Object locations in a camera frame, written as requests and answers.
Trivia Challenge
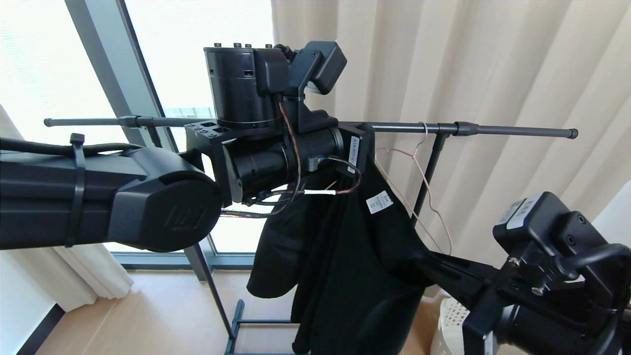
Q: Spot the black garment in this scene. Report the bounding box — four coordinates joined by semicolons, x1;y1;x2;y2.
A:
291;162;437;355
246;197;322;299

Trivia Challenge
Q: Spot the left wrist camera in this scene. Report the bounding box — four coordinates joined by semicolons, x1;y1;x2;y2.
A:
288;41;348;135

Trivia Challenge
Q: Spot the beige curtain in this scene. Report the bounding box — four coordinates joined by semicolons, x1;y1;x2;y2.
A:
271;0;631;299

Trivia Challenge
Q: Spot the black clothes rack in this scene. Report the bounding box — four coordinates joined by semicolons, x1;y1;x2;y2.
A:
43;116;579;355

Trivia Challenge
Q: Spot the white laundry basket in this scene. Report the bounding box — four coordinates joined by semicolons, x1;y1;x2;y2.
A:
430;297;499;355

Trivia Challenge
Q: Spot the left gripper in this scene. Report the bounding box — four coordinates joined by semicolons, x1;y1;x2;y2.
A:
224;124;375;204

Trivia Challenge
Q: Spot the pink clothes hanger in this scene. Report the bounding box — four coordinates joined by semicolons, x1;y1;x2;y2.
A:
375;122;453;256

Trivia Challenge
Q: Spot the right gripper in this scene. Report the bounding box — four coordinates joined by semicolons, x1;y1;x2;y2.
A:
462;279;617;355

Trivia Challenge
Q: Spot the white curtain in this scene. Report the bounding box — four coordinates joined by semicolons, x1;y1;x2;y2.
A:
0;104;134;312

